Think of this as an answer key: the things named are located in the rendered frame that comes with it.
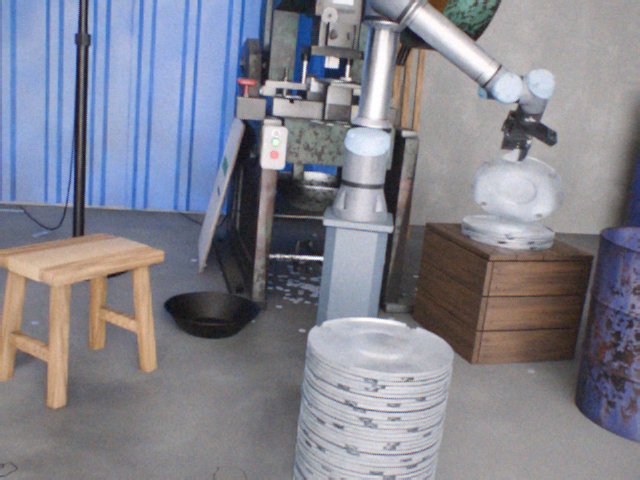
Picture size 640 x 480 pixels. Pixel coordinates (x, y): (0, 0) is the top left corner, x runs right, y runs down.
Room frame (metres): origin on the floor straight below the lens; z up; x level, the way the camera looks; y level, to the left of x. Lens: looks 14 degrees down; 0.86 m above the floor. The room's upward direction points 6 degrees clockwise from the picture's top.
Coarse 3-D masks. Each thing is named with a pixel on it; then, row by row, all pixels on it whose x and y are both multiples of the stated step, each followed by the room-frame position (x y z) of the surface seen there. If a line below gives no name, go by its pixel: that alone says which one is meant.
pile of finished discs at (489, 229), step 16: (464, 224) 2.37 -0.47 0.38; (480, 224) 2.38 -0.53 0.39; (496, 224) 2.37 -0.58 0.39; (512, 224) 2.40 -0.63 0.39; (528, 224) 2.46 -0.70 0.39; (480, 240) 2.28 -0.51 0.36; (496, 240) 2.26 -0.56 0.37; (512, 240) 2.26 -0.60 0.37; (528, 240) 2.24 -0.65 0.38; (544, 240) 2.27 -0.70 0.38
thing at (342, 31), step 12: (324, 0) 2.70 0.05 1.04; (336, 0) 2.71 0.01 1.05; (348, 0) 2.72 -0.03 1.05; (360, 0) 2.73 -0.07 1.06; (324, 12) 2.69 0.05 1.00; (336, 12) 2.70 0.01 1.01; (348, 12) 2.72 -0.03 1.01; (360, 12) 2.73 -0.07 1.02; (312, 24) 2.81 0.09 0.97; (324, 24) 2.70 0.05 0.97; (336, 24) 2.68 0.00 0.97; (348, 24) 2.69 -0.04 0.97; (360, 24) 2.73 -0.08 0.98; (312, 36) 2.79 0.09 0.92; (324, 36) 2.70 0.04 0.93; (336, 36) 2.67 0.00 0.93; (348, 36) 2.68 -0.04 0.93; (348, 48) 2.71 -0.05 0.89
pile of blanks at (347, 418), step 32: (320, 384) 1.32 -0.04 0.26; (352, 384) 1.27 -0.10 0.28; (384, 384) 1.26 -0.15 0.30; (416, 384) 1.27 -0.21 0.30; (448, 384) 1.35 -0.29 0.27; (320, 416) 1.31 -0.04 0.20; (352, 416) 1.27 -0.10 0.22; (384, 416) 1.26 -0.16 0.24; (416, 416) 1.28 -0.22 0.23; (320, 448) 1.30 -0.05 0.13; (352, 448) 1.28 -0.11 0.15; (384, 448) 1.27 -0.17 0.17; (416, 448) 1.28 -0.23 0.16
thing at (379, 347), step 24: (312, 336) 1.42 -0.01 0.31; (336, 336) 1.43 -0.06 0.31; (360, 336) 1.43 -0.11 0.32; (384, 336) 1.44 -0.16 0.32; (408, 336) 1.47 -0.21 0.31; (432, 336) 1.49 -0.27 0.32; (336, 360) 1.31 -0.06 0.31; (360, 360) 1.32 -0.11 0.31; (384, 360) 1.33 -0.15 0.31; (408, 360) 1.34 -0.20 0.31; (432, 360) 1.36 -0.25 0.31
